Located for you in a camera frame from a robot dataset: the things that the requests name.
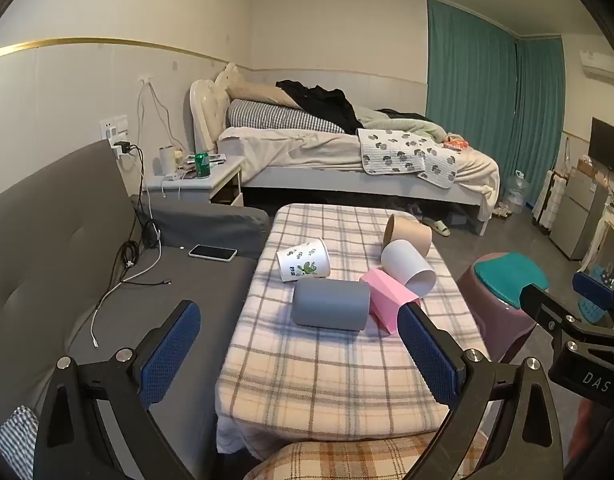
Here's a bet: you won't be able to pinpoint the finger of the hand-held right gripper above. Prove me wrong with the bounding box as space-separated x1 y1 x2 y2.
520 283 614 347
572 271 614 331

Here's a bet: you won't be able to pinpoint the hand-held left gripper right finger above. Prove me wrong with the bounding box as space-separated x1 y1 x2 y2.
397 304 568 480

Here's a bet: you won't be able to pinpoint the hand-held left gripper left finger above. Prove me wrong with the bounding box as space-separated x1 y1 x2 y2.
33 300 203 480

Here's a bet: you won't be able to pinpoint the pink cup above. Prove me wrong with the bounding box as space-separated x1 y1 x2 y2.
359 268 422 335

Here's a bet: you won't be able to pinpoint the grey cup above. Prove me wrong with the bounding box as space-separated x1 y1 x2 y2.
292 278 372 332

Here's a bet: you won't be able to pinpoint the beige cup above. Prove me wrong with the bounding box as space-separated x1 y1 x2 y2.
383 213 433 257

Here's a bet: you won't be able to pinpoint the white leaf-print cup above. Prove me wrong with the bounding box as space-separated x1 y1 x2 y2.
276 238 332 283

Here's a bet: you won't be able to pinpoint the light blue basket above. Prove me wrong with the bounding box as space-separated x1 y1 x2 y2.
577 265 614 325

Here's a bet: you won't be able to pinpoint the teal seat cushion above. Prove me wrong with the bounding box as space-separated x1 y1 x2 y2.
474 252 550 310

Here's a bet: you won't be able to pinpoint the purple plastic stool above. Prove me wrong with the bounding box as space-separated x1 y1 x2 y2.
457 252 550 361

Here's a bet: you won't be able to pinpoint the white cabinet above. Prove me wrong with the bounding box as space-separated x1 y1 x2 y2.
582 205 614 281

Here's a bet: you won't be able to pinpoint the grey fridge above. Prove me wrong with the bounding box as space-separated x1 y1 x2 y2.
549 165 612 261

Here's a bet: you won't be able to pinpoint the white smartphone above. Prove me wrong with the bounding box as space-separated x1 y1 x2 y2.
188 244 238 262

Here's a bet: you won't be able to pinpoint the clear water jug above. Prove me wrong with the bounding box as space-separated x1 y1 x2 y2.
502 170 530 213

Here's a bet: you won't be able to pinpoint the plaid tablecloth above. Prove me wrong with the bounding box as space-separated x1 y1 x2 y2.
215 203 490 461

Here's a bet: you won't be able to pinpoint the orange plaid cushion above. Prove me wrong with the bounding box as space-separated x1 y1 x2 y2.
242 432 488 480

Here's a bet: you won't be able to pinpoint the black television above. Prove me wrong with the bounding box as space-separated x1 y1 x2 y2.
589 116 614 171

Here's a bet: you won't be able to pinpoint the grey sofa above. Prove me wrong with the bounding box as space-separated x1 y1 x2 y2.
0 139 270 480

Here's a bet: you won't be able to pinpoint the blue checkered cloth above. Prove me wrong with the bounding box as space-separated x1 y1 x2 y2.
0 404 40 480

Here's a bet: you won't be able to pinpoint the white nightstand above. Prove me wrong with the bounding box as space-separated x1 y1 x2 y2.
146 155 245 207

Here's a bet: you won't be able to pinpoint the teal curtain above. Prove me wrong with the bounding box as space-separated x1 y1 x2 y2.
514 35 566 206
426 0 518 181

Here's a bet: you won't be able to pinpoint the leaf-patterned blanket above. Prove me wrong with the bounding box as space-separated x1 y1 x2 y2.
357 127 460 190

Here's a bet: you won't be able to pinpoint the pale green duvet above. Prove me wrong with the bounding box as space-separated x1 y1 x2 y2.
357 107 448 143

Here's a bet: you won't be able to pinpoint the white air conditioner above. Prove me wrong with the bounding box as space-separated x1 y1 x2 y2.
579 49 614 81

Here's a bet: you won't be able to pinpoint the white bed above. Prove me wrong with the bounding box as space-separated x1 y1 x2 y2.
189 65 502 236

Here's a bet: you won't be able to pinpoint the checkered pillow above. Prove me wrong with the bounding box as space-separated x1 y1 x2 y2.
227 99 345 135

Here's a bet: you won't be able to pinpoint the beige pillow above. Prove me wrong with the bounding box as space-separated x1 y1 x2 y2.
226 82 303 110

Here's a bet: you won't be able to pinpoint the black clothes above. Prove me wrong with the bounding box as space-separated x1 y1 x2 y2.
276 80 364 133

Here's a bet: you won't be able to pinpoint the white charging cable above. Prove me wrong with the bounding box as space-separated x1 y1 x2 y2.
90 255 160 348

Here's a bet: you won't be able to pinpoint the black cable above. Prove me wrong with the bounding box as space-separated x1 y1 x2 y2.
118 240 173 286

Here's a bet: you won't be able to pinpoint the white wall outlet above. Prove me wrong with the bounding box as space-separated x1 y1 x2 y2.
100 116 129 140

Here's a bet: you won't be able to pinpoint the white hanging cable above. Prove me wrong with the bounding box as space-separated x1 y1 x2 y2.
137 74 188 151

